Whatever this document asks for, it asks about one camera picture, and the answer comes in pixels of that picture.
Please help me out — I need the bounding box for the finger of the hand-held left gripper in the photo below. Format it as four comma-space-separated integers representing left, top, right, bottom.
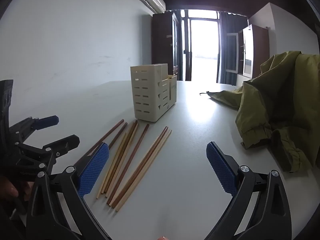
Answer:
8, 115, 60, 145
14, 134, 80, 182

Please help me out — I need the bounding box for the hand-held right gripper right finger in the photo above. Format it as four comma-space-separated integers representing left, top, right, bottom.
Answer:
204, 141, 293, 240

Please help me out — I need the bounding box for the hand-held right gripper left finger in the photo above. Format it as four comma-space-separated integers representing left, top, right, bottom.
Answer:
25, 142, 112, 240

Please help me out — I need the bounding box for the group of wooden chopsticks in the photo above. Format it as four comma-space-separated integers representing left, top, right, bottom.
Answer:
85, 119, 173, 210

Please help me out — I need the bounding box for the cream plastic utensil holder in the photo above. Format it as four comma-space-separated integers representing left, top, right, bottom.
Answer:
130, 64, 178, 123

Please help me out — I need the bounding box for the person's left hand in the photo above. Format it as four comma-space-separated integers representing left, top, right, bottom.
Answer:
0, 176, 32, 202

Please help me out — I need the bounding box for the olive green jacket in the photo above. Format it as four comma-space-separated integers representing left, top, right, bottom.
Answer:
199, 51, 320, 173

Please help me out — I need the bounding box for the white framed window panel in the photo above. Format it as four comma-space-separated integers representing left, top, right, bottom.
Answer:
226, 32, 240, 75

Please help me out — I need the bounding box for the glass balcony door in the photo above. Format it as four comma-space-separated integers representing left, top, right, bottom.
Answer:
186, 10, 220, 82

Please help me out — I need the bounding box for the wooden cabinet with glass doors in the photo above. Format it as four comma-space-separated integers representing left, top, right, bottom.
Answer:
237, 24, 270, 79

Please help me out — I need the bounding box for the dark wooden cabinet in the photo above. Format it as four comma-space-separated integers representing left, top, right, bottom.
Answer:
152, 11, 181, 80

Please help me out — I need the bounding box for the dark grey curtain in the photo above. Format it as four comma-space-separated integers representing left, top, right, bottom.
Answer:
217, 11, 248, 85

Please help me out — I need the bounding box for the white wall air conditioner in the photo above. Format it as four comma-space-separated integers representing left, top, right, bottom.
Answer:
144, 0, 166, 13

